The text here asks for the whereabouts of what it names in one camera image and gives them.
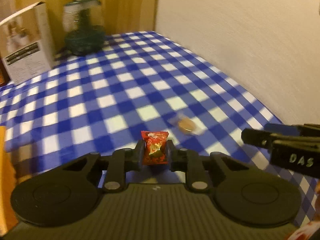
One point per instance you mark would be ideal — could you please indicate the person's right forearm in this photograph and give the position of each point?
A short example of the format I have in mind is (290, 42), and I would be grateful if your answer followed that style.
(307, 232)

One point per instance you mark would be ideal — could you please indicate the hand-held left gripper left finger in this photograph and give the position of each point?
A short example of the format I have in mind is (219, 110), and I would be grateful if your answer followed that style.
(140, 155)

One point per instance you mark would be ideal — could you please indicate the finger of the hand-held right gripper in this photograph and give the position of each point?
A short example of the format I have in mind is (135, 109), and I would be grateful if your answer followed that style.
(285, 129)
(257, 137)

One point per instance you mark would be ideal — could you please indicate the glass jar with green lid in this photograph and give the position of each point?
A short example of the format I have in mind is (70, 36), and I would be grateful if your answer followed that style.
(85, 40)

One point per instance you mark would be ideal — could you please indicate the blue white checked tablecloth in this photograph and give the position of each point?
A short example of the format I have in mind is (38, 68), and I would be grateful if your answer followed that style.
(125, 80)

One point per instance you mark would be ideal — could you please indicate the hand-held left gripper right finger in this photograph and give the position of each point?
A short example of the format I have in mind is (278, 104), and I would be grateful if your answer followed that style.
(172, 155)

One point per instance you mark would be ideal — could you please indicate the orange plastic tray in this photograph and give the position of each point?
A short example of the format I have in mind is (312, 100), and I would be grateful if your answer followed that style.
(6, 175)

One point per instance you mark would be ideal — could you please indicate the yellow curtain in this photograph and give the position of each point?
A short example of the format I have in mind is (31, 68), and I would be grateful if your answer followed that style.
(125, 5)

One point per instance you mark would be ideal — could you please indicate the white cardboard box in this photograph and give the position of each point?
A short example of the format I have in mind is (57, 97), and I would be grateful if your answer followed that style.
(25, 55)

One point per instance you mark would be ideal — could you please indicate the sheer pale curtain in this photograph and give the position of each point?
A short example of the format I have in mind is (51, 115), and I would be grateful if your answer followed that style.
(6, 0)

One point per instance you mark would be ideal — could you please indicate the red snack packet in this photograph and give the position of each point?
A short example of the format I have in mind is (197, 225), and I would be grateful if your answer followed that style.
(155, 147)

